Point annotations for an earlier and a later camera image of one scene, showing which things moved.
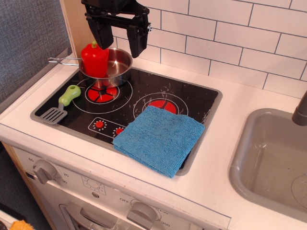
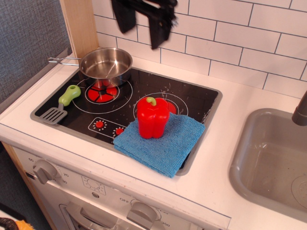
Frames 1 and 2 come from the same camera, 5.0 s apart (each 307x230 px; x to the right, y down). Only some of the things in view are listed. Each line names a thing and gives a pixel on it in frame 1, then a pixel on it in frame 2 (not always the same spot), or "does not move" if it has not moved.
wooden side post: (79, 31) does not move
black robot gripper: (102, 15) -> (161, 19)
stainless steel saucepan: (118, 73) does not move
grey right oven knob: (142, 214) does not move
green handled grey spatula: (53, 115) does not move
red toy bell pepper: (95, 60) -> (153, 116)
